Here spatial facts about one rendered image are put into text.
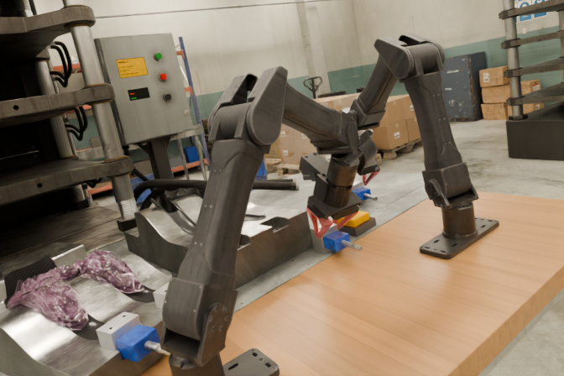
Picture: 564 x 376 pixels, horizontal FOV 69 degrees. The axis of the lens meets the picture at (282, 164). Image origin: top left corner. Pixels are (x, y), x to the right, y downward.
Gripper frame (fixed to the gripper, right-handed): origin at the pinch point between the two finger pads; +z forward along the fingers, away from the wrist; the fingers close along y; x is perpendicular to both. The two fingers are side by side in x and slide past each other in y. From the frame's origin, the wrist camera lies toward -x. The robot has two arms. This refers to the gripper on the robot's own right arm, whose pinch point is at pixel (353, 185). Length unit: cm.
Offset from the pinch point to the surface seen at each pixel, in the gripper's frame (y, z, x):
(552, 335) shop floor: -80, 75, 40
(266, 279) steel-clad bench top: 40.0, -9.9, 27.7
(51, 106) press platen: 78, -13, -60
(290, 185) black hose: 8.8, 16.4, -24.8
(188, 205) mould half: 48.6, -6.0, -4.7
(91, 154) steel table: 91, 155, -289
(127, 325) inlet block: 66, -24, 37
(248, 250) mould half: 41.9, -14.6, 23.0
